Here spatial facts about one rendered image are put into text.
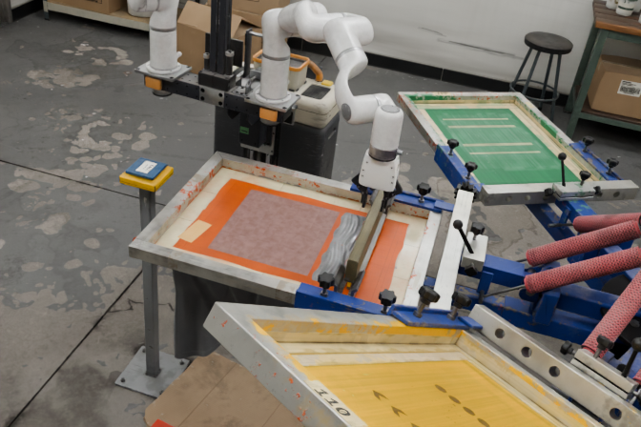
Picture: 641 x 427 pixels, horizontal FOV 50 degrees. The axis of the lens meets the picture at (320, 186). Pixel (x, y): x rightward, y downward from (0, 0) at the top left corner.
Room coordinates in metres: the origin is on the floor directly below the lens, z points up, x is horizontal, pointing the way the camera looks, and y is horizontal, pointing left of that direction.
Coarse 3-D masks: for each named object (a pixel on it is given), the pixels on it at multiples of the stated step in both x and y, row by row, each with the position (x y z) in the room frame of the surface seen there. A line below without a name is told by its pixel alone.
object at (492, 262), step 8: (488, 256) 1.54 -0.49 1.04; (496, 256) 1.55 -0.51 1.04; (488, 264) 1.51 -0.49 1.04; (496, 264) 1.51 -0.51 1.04; (504, 264) 1.52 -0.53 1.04; (512, 264) 1.52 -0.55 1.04; (520, 264) 1.53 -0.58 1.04; (464, 272) 1.51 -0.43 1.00; (480, 272) 1.50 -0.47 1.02; (496, 272) 1.49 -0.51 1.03; (504, 272) 1.49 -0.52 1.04; (512, 272) 1.49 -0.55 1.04; (520, 272) 1.49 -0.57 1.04; (496, 280) 1.49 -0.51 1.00; (504, 280) 1.49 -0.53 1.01; (512, 280) 1.48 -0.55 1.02; (520, 280) 1.48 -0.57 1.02
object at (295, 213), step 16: (224, 192) 1.83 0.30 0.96; (240, 192) 1.84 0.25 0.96; (256, 192) 1.85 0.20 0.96; (272, 192) 1.86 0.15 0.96; (208, 208) 1.73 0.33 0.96; (224, 208) 1.74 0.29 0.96; (240, 208) 1.75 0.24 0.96; (256, 208) 1.76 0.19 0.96; (272, 208) 1.77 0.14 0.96; (288, 208) 1.78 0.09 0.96; (304, 208) 1.79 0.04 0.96; (320, 208) 1.81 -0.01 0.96; (336, 208) 1.82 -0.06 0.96; (272, 224) 1.68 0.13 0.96; (288, 224) 1.70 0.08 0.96; (304, 224) 1.71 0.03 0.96; (320, 224) 1.72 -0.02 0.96; (336, 224) 1.73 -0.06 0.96; (384, 224) 1.76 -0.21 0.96; (400, 224) 1.77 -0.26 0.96; (320, 240) 1.63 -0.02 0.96; (384, 240) 1.68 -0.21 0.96; (400, 240) 1.69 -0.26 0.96; (384, 256) 1.60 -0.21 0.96
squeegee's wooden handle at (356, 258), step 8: (376, 200) 1.73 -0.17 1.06; (376, 208) 1.69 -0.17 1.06; (368, 216) 1.64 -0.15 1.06; (376, 216) 1.64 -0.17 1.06; (368, 224) 1.60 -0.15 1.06; (376, 224) 1.65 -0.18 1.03; (360, 232) 1.56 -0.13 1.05; (368, 232) 1.56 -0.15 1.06; (360, 240) 1.52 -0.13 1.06; (368, 240) 1.54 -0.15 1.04; (360, 248) 1.48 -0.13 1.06; (352, 256) 1.44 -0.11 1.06; (360, 256) 1.45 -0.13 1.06; (352, 264) 1.42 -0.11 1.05; (360, 264) 1.46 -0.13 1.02; (352, 272) 1.42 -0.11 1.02; (344, 280) 1.43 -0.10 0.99; (352, 280) 1.42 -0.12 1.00
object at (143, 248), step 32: (224, 160) 1.97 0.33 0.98; (192, 192) 1.75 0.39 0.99; (320, 192) 1.90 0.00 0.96; (352, 192) 1.87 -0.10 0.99; (160, 224) 1.57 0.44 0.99; (160, 256) 1.43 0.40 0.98; (192, 256) 1.44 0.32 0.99; (256, 288) 1.37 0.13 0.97; (288, 288) 1.36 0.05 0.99; (416, 288) 1.43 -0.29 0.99
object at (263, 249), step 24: (216, 216) 1.69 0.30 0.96; (216, 240) 1.57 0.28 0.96; (240, 240) 1.59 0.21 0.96; (264, 240) 1.60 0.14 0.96; (288, 240) 1.61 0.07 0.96; (312, 240) 1.63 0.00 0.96; (240, 264) 1.48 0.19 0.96; (264, 264) 1.49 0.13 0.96; (288, 264) 1.50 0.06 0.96; (312, 264) 1.52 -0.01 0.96; (384, 264) 1.56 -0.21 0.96; (360, 288) 1.44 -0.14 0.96; (384, 288) 1.46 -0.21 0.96
